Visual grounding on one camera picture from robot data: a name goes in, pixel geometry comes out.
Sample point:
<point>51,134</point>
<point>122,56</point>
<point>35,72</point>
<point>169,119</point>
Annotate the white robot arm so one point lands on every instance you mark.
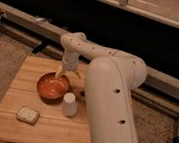
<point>109,80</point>

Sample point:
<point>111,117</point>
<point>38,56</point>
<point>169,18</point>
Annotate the white rectangular sponge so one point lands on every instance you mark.
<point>26,114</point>

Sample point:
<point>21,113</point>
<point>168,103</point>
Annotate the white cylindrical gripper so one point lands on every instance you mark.
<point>70,62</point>

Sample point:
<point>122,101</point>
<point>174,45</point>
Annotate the wooden board table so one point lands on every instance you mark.
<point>52,126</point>

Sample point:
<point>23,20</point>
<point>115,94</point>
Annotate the white paper cup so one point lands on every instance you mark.
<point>69,104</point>

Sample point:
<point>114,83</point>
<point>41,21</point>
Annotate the orange ceramic bowl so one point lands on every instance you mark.
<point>51,87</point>

